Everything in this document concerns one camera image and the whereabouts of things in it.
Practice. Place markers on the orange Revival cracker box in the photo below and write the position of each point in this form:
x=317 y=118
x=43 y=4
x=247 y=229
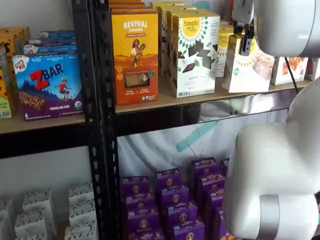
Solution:
x=127 y=5
x=125 y=1
x=130 y=10
x=135 y=57

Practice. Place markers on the white patterned box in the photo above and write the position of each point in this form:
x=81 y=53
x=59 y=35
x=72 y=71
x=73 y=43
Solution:
x=82 y=212
x=80 y=192
x=30 y=226
x=6 y=217
x=37 y=205
x=80 y=232

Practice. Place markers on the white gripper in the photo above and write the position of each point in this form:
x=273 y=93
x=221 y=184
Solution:
x=243 y=11

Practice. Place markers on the black metal shelf rack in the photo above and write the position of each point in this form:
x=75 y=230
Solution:
x=107 y=125

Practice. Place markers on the white cloth teal print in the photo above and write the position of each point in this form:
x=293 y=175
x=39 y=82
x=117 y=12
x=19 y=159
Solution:
x=155 y=150

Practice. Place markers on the white box chocolate thins picture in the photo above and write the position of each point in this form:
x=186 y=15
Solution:
x=195 y=55
x=180 y=7
x=170 y=3
x=169 y=37

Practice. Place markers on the white box yellow sun label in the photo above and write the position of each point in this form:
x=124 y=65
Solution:
x=247 y=72

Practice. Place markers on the blue purple ZBAR box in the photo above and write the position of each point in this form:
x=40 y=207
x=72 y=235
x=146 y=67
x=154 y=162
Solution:
x=57 y=34
x=52 y=41
x=50 y=49
x=50 y=85

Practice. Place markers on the white box orange crackers picture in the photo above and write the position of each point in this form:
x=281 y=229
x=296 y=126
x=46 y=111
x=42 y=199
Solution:
x=312 y=70
x=277 y=72

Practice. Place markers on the purple Annie's snack box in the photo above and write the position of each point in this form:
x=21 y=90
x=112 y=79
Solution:
x=188 y=231
x=168 y=178
x=175 y=196
x=147 y=235
x=140 y=202
x=142 y=220
x=181 y=212
x=135 y=186

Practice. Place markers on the purple Annie's box orange label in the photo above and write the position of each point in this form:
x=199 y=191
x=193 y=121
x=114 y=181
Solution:
x=224 y=166
x=213 y=200
x=203 y=167
x=210 y=183
x=219 y=222

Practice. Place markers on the wooden shelf board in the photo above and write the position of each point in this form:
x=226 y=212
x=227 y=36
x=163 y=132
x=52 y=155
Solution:
x=200 y=100
x=50 y=123

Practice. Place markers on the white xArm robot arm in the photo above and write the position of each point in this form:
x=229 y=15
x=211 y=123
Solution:
x=275 y=162

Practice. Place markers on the black perforated shelf bracket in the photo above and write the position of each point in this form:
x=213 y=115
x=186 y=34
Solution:
x=82 y=75

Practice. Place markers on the small white yellow box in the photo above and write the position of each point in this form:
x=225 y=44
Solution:
x=223 y=50

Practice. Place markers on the yellow box black spots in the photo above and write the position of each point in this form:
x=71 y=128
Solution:
x=15 y=35
x=5 y=95

